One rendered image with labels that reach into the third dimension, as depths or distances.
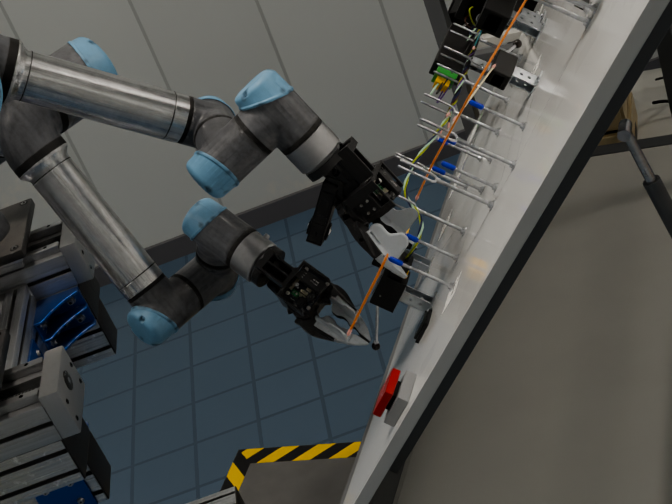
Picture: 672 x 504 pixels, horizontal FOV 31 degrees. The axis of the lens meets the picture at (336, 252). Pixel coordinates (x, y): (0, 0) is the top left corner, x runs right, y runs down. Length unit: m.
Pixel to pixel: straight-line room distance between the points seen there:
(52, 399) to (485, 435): 0.70
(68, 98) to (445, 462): 0.82
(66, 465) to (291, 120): 0.70
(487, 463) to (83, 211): 0.76
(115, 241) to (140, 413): 1.94
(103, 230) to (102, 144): 2.44
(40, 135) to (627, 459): 1.04
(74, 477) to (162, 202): 2.54
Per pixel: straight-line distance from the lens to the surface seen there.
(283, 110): 1.74
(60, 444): 2.03
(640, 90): 3.17
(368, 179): 1.76
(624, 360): 2.08
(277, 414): 3.60
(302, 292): 1.90
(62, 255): 2.41
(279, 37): 4.29
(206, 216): 1.98
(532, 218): 1.37
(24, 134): 1.99
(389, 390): 1.63
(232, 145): 1.74
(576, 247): 2.37
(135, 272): 1.99
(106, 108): 1.83
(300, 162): 1.76
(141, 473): 3.65
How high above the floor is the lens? 2.10
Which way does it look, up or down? 30 degrees down
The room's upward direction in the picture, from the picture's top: 22 degrees counter-clockwise
